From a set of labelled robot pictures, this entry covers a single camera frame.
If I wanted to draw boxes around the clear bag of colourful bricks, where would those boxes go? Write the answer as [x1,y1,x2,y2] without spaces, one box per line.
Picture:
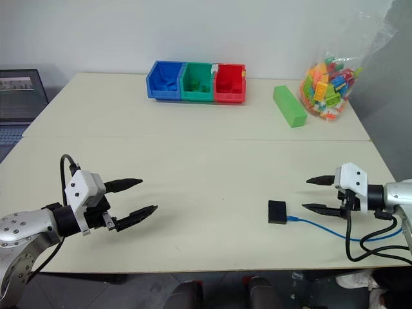
[298,0,397,124]

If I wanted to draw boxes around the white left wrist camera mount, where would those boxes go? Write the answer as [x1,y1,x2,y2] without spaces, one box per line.
[64,169,107,237]

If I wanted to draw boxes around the blue plastic storage bin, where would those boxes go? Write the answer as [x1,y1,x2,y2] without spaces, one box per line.
[145,60,185,101]

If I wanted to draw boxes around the grey laptop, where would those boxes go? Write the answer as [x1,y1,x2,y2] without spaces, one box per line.
[0,68,50,164]

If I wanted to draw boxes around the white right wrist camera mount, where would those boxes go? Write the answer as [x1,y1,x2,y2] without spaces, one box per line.
[333,162,370,214]

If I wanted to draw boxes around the small black box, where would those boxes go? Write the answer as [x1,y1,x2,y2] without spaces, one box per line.
[267,200,288,225]

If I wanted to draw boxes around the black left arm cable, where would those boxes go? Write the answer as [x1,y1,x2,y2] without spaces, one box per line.
[30,154,80,279]

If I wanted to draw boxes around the green bricks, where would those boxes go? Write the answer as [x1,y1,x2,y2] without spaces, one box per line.
[187,78,212,93]

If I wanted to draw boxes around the blue cable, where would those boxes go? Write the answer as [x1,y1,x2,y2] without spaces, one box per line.
[286,216,404,243]

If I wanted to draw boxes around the blue bricks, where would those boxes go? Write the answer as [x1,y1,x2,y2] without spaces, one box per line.
[156,77,180,92]

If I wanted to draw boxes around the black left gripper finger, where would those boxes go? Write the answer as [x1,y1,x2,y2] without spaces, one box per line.
[114,204,160,233]
[103,177,144,195]

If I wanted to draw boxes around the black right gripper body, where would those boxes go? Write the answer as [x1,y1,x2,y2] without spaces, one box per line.
[335,189,361,212]

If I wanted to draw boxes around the white shoe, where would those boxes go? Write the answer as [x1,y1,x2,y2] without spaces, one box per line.
[335,271,381,290]

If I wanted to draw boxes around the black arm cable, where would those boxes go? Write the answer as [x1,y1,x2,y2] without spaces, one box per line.
[30,154,80,279]
[344,205,412,263]

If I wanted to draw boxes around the red plastic storage bin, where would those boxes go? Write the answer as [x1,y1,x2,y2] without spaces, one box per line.
[213,63,247,104]

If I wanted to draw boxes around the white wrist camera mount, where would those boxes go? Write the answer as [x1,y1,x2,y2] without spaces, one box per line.
[333,162,370,214]
[64,169,107,237]

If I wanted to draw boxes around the green plastic storage bin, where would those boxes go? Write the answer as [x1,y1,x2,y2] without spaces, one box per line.
[180,62,216,102]

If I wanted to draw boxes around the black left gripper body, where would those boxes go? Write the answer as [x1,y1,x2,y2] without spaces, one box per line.
[82,194,118,232]

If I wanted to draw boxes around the dark rounded shape under table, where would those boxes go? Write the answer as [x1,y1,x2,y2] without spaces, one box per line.
[169,279,204,309]
[242,275,281,309]

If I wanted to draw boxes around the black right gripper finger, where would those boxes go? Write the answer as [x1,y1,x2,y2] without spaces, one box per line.
[305,174,336,187]
[301,203,345,218]

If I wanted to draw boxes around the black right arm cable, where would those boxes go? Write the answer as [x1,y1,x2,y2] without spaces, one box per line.
[344,205,412,263]

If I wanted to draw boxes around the long green block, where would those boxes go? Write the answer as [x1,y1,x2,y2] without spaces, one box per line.
[272,84,308,129]

